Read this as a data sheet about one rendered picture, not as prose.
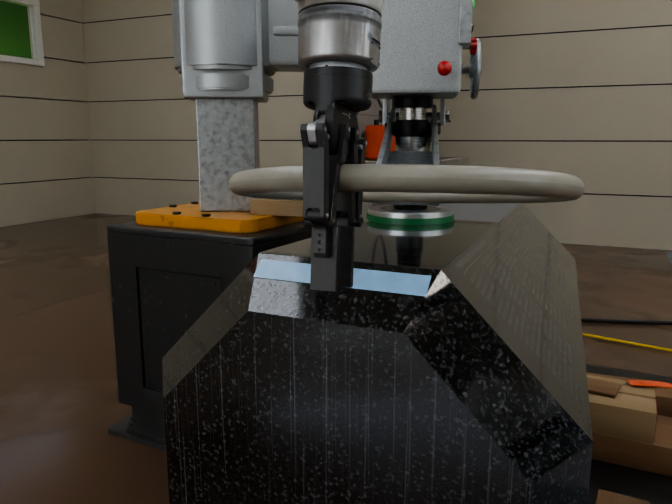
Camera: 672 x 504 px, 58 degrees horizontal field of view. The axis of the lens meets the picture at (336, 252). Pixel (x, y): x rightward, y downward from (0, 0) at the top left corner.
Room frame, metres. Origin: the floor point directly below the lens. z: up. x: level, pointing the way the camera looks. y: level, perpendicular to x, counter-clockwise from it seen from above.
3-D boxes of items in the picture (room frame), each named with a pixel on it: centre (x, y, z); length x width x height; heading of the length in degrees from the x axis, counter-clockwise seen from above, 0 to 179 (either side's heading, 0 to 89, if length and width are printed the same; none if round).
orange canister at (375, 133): (4.89, -0.37, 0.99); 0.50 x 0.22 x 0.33; 156
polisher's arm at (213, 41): (2.15, 0.17, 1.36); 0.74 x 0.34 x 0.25; 94
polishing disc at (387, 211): (1.53, -0.19, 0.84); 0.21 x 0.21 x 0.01
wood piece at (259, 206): (1.98, 0.17, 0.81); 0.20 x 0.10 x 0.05; 71
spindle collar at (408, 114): (1.54, -0.19, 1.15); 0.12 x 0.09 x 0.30; 172
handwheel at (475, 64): (1.63, -0.32, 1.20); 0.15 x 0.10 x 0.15; 172
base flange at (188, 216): (2.14, 0.37, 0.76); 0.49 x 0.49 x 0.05; 63
